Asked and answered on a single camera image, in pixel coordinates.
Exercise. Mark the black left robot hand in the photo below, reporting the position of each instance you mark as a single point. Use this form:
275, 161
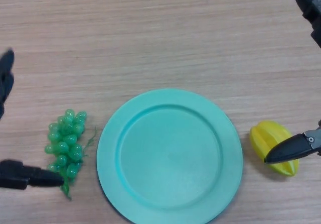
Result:
15, 175

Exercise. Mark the yellow starfruit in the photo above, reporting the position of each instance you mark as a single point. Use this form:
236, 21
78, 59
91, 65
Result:
263, 136

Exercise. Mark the turquoise round plate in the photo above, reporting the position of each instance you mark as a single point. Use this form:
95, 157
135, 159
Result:
170, 158

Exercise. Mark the green grapes bunch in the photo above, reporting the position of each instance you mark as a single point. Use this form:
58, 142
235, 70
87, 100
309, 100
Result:
65, 138

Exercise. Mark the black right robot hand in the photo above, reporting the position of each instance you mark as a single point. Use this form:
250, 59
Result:
288, 150

